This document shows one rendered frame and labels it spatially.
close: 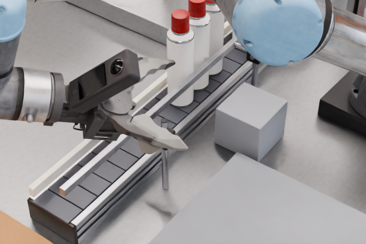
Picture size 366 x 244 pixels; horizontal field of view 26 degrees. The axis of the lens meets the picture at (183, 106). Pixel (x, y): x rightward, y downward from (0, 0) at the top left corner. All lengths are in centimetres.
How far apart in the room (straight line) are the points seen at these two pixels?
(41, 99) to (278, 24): 34
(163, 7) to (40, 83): 77
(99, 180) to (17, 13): 48
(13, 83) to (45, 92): 5
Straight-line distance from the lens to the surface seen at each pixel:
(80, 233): 139
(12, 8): 102
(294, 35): 113
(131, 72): 106
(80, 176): 131
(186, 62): 148
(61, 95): 111
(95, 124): 114
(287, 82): 170
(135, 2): 185
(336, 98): 162
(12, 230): 142
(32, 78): 110
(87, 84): 111
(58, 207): 138
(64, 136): 158
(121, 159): 145
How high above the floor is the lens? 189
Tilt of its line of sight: 41 degrees down
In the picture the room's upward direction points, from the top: straight up
